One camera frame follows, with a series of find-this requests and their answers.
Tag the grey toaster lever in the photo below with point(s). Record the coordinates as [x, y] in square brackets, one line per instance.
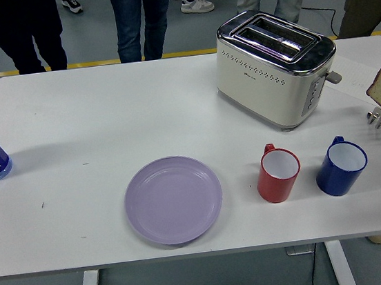
[334, 77]

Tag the purple round plate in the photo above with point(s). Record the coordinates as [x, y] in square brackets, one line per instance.
[173, 200]

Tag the blue enamel mug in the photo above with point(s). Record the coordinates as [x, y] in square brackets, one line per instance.
[332, 180]

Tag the cream and chrome toaster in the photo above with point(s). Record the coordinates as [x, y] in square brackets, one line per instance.
[268, 94]

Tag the beige rounded object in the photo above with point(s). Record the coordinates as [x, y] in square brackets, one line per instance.
[379, 239]

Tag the red enamel mug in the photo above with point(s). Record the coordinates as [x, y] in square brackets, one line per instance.
[272, 188]

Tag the grey table bracket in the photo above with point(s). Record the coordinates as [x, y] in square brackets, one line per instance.
[297, 250]

